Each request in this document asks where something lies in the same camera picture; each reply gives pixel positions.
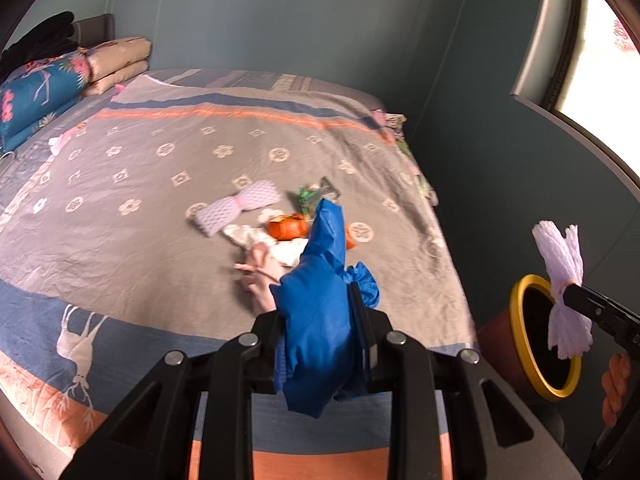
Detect grey printed bedsheet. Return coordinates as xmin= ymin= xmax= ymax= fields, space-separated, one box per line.
xmin=0 ymin=69 xmax=481 ymax=480

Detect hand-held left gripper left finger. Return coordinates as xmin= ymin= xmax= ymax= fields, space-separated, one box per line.
xmin=60 ymin=312 xmax=286 ymax=480

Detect green snack wrapper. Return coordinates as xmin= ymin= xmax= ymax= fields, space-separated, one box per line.
xmin=298 ymin=176 xmax=343 ymax=221

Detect red window sticker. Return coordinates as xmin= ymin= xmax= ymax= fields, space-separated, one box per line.
xmin=612 ymin=17 xmax=638 ymax=53

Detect yellow rimmed trash bin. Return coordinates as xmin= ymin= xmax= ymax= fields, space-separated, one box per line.
xmin=475 ymin=274 xmax=586 ymax=403

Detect grey padded headboard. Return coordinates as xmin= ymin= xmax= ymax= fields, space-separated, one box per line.
xmin=70 ymin=13 xmax=116 ymax=51

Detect person's right hand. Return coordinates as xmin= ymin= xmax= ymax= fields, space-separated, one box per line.
xmin=601 ymin=353 xmax=632 ymax=427

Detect lilac foam fruit net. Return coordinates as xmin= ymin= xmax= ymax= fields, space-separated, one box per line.
xmin=532 ymin=220 xmax=593 ymax=361

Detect window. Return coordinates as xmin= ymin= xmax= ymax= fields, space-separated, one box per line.
xmin=510 ymin=0 xmax=640 ymax=186

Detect black clothes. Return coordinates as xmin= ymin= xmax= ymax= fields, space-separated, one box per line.
xmin=0 ymin=10 xmax=76 ymax=78

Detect blue cloth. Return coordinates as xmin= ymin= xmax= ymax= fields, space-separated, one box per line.
xmin=272 ymin=199 xmax=382 ymax=418

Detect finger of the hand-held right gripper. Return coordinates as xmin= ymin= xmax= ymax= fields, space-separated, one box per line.
xmin=564 ymin=284 xmax=640 ymax=345

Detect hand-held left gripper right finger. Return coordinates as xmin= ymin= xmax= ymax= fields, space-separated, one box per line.
xmin=349 ymin=284 xmax=583 ymax=480

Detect beige folded quilt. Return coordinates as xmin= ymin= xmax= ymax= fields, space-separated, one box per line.
xmin=82 ymin=36 xmax=152 ymax=97

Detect blue floral pillow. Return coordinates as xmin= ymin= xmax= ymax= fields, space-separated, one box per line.
xmin=0 ymin=47 xmax=91 ymax=153

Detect pink white cloth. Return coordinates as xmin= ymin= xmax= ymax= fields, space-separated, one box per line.
xmin=48 ymin=127 xmax=83 ymax=155

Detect white foam fruit net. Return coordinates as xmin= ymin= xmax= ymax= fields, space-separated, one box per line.
xmin=187 ymin=182 xmax=283 ymax=237

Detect floral under sheet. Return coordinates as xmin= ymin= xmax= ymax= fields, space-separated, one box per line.
xmin=370 ymin=107 xmax=441 ymax=206

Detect white tissue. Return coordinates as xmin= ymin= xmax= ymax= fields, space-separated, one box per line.
xmin=222 ymin=222 xmax=308 ymax=267

